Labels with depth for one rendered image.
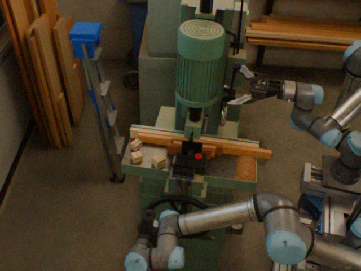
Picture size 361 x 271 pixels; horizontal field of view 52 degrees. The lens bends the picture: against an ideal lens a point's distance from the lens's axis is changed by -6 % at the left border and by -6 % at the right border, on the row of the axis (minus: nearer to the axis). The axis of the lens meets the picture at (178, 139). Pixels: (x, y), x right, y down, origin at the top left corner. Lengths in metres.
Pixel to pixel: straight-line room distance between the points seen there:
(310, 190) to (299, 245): 0.88
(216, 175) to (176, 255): 0.54
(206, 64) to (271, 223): 0.62
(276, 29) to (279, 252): 2.70
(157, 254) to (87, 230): 1.38
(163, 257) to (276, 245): 0.37
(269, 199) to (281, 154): 1.98
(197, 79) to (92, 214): 1.50
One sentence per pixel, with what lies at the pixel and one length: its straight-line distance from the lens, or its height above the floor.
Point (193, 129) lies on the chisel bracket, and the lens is 1.68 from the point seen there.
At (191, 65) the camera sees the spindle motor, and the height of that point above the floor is 1.39.
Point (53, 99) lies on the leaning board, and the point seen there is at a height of 0.46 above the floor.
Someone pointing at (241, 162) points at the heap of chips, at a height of 0.93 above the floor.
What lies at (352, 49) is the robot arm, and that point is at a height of 1.44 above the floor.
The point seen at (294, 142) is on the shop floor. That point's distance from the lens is 3.36.
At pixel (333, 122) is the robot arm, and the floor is 1.29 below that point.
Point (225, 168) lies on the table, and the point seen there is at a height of 0.90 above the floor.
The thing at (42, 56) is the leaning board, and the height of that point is 0.82.
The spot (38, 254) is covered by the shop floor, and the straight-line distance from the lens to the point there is 2.61.
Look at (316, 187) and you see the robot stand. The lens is 2.00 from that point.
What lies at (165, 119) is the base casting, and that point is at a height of 0.80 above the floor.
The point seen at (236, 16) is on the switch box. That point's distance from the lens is 1.73.
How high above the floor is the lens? 2.16
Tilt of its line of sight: 43 degrees down
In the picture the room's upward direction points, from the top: 3 degrees clockwise
